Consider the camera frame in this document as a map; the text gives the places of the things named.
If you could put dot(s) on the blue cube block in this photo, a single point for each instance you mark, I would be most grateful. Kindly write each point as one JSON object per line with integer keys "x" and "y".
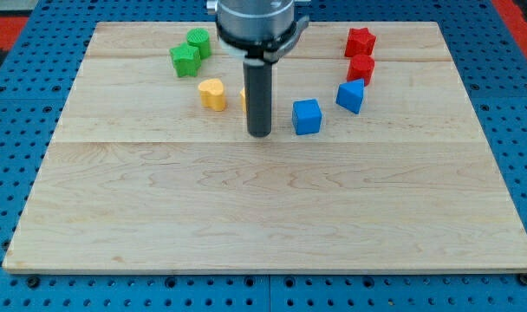
{"x": 306, "y": 117}

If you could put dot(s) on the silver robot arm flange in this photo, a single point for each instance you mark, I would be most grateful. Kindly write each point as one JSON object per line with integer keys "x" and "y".
{"x": 257, "y": 31}

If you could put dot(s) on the blue triangle block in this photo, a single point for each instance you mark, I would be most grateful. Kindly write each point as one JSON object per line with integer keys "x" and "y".
{"x": 350, "y": 95}

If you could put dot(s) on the yellow block behind rod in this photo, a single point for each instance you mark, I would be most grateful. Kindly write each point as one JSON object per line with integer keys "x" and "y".
{"x": 243, "y": 100}

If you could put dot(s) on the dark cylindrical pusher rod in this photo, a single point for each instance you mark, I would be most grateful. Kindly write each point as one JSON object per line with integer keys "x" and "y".
{"x": 258, "y": 97}

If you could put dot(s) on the yellow heart block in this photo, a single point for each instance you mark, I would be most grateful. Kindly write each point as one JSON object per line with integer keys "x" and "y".
{"x": 212, "y": 94}

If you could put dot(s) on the light wooden board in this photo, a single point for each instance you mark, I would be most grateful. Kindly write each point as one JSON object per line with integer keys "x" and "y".
{"x": 140, "y": 178}

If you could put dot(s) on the green star block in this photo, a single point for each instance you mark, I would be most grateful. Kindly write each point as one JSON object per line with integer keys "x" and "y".
{"x": 186, "y": 59}

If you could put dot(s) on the red cylinder block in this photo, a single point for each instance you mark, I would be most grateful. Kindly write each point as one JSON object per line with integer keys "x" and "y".
{"x": 361, "y": 67}

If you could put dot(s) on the green cylinder block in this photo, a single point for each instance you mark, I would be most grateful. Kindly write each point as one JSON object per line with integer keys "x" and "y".
{"x": 200, "y": 38}

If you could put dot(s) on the red star block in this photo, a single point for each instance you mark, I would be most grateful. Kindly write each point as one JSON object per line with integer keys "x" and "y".
{"x": 359, "y": 42}

